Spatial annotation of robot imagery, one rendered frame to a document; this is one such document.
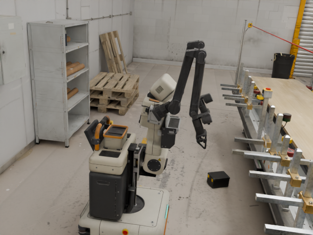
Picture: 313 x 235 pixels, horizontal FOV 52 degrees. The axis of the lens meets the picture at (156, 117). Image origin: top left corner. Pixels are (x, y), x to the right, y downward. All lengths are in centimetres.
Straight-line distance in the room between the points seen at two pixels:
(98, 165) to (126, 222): 52
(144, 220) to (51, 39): 239
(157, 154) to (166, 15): 793
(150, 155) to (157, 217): 53
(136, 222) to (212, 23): 808
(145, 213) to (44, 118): 217
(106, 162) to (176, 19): 804
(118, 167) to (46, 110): 214
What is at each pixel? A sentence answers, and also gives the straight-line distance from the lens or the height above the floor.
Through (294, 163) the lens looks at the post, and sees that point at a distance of 207.
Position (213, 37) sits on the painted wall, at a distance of 1002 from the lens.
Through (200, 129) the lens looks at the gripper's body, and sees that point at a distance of 212.
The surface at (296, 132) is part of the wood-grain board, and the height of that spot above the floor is 90.
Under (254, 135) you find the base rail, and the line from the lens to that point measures 327.
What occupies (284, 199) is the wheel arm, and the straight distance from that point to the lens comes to 183.
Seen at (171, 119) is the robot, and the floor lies 104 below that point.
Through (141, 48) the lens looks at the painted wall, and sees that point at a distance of 1021.
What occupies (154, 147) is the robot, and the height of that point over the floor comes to 88.
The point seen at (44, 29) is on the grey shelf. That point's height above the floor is 148.
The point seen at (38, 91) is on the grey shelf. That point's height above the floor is 73.
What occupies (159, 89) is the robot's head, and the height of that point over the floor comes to 131.
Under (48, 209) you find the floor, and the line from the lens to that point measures 324.
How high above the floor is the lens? 189
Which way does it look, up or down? 20 degrees down
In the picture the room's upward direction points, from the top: 4 degrees clockwise
